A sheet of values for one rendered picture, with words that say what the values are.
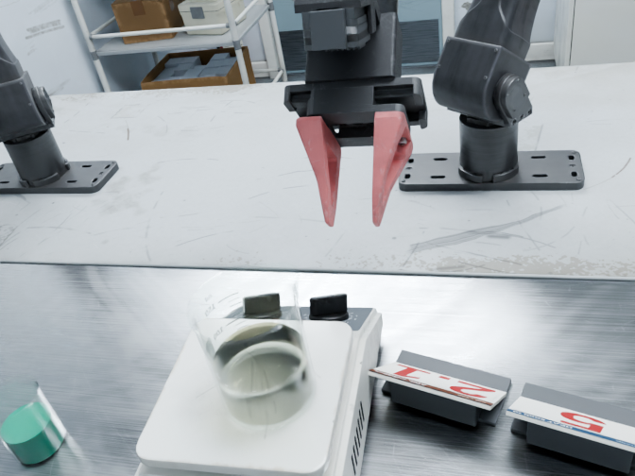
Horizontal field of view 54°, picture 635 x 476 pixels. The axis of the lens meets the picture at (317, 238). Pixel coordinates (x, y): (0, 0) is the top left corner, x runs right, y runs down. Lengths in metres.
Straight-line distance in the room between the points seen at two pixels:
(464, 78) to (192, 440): 0.43
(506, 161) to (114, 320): 0.44
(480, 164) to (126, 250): 0.41
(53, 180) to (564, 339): 0.68
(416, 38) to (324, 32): 2.99
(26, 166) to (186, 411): 0.57
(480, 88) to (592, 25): 2.17
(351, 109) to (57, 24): 2.29
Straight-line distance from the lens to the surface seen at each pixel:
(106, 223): 0.80
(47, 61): 2.61
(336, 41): 0.41
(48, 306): 0.71
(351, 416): 0.41
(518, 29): 0.66
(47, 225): 0.85
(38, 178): 0.93
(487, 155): 0.70
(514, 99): 0.65
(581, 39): 2.81
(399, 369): 0.49
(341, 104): 0.46
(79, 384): 0.60
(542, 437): 0.47
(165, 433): 0.41
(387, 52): 0.46
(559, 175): 0.73
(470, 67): 0.65
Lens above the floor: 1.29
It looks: 36 degrees down
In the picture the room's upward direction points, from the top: 11 degrees counter-clockwise
